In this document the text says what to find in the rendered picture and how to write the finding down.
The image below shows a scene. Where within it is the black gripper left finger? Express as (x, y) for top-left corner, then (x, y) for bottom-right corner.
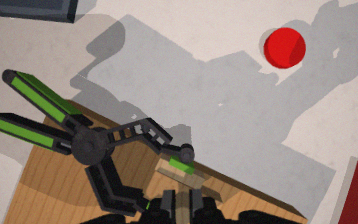
(80, 190), (176, 224)

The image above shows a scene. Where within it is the dark grey shallow tray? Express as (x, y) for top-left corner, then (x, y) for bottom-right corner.
(0, 0), (78, 24)

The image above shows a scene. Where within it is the black spring clamp with green grips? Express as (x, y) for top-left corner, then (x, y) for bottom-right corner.
(0, 69), (195, 217)

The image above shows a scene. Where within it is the light wooden board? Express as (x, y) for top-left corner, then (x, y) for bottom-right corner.
(3, 99), (308, 224)

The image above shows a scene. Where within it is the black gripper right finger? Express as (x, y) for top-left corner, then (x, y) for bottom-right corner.
(189, 189), (302, 224)

